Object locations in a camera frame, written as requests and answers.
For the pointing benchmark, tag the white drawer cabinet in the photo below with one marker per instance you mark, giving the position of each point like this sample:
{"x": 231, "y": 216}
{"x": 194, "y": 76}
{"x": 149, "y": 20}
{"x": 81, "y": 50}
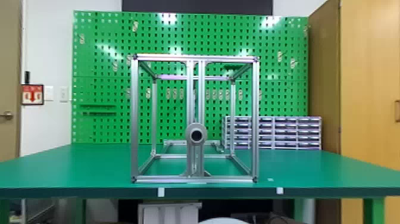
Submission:
{"x": 290, "y": 133}

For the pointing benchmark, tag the wooden cupboard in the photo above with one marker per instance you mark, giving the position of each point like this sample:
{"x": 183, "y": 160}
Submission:
{"x": 359, "y": 94}

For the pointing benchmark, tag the beige door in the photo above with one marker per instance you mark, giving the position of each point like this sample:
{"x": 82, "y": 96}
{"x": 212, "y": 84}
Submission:
{"x": 8, "y": 81}

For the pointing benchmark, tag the silver frame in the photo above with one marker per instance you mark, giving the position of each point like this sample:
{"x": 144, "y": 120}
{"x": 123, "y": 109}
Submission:
{"x": 196, "y": 134}

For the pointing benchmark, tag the white light switch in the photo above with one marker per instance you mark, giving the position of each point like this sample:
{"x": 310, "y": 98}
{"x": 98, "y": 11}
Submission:
{"x": 64, "y": 94}

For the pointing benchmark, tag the white light switch plate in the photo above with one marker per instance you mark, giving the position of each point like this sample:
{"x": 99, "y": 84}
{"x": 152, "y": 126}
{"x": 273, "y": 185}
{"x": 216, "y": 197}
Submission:
{"x": 48, "y": 93}

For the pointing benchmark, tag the red and white wall sign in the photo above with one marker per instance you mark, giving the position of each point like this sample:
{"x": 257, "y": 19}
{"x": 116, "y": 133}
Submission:
{"x": 32, "y": 94}

